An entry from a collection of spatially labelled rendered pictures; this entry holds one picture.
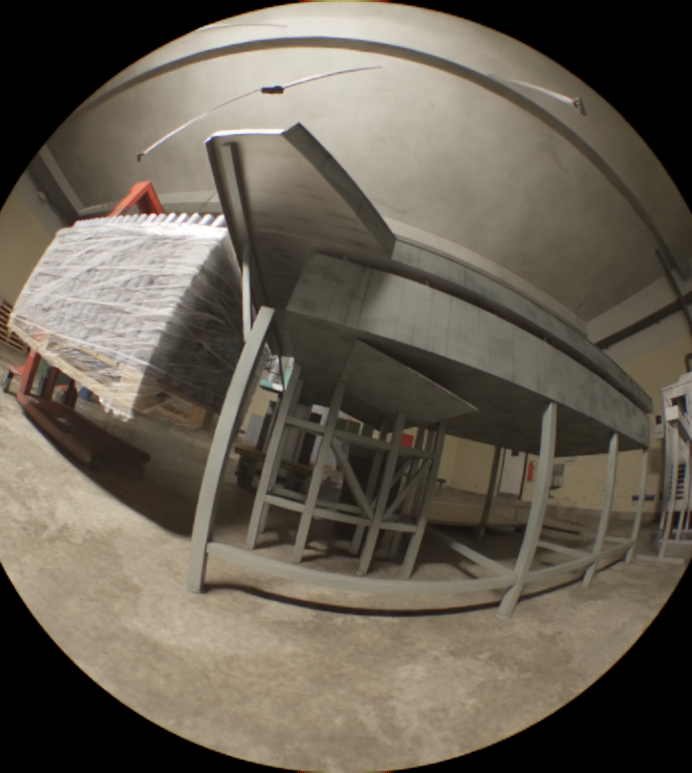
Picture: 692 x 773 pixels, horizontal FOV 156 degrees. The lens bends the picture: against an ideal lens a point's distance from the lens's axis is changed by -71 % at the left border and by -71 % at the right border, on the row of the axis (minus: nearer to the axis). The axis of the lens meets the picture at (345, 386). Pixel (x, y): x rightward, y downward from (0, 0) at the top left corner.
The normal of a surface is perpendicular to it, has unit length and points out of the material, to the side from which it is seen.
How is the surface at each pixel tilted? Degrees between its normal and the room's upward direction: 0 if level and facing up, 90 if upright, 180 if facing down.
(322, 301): 90
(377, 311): 90
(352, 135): 180
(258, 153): 180
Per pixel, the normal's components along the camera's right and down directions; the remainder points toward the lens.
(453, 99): -0.24, 0.93
